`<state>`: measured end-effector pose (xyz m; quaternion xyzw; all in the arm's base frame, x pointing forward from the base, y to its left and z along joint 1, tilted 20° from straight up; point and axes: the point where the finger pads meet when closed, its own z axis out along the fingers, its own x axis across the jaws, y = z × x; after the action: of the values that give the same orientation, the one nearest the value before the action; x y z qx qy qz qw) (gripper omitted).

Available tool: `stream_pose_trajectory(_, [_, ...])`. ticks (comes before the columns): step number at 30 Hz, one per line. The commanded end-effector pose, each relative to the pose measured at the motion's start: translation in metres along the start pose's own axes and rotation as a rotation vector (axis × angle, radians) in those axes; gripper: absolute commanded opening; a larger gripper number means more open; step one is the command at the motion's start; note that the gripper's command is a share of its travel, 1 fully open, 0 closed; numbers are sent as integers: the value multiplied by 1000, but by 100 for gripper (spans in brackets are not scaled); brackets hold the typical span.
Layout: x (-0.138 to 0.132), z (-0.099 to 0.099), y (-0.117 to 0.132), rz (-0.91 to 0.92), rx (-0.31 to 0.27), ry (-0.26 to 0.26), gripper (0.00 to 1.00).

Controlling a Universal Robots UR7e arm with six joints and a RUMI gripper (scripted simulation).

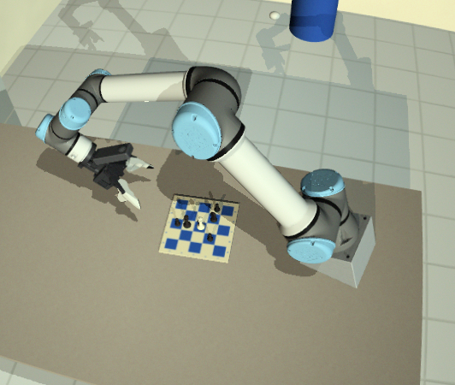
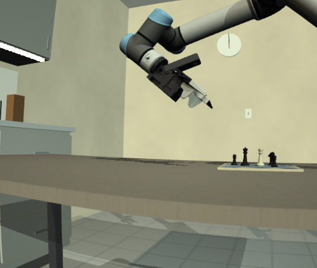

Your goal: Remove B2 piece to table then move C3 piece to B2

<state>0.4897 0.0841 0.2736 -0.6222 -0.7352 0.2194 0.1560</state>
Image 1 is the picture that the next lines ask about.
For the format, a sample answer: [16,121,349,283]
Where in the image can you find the white chess piece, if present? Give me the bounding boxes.
[197,216,205,230]

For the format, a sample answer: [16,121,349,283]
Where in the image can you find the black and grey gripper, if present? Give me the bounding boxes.
[78,142,154,209]

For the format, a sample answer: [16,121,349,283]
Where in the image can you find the blue and cream chessboard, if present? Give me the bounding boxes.
[159,195,239,263]

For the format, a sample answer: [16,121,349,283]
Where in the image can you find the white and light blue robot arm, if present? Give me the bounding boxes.
[35,66,359,264]

